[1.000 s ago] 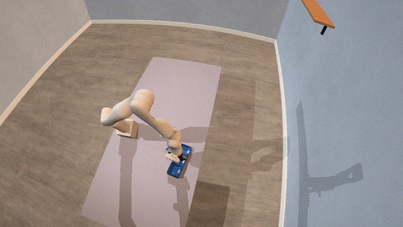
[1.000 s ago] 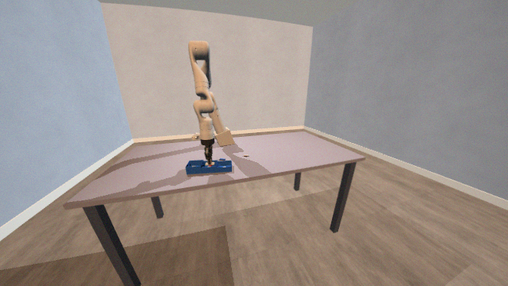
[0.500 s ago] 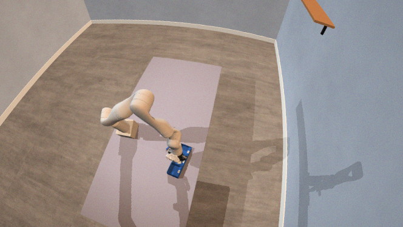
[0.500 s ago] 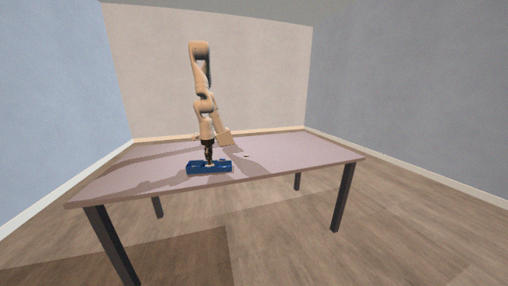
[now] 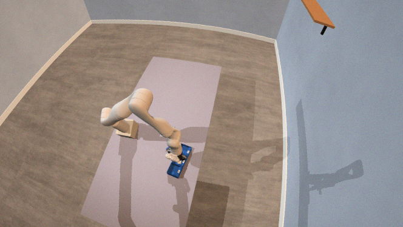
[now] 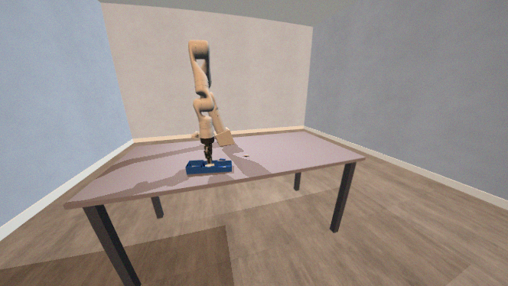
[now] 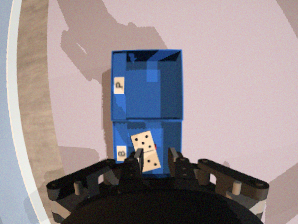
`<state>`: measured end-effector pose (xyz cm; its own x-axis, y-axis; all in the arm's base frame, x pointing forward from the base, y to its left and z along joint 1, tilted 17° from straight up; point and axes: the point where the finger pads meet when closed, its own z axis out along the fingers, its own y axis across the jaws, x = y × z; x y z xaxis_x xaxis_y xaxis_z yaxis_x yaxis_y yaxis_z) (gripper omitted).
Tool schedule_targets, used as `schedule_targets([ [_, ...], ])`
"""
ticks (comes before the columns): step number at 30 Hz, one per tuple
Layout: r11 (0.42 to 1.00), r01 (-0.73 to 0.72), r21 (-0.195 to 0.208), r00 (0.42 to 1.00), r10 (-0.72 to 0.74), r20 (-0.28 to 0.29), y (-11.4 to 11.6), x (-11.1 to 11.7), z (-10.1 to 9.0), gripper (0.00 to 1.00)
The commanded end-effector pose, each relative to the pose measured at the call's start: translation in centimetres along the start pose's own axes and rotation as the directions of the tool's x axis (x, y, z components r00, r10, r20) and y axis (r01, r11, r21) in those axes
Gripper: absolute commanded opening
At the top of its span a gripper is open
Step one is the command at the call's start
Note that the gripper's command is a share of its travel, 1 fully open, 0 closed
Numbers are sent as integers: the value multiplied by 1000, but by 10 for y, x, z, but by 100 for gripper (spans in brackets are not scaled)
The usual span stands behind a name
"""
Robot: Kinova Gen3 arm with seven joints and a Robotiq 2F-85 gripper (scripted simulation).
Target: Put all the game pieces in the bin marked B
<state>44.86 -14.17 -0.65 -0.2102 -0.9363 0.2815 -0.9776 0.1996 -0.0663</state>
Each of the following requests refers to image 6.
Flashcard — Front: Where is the blue rack of bins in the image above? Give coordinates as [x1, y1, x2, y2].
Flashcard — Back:
[185, 160, 232, 174]

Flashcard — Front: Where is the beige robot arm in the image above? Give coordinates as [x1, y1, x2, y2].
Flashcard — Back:
[188, 40, 226, 138]

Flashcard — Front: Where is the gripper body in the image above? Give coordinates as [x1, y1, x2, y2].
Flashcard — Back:
[200, 137, 214, 152]

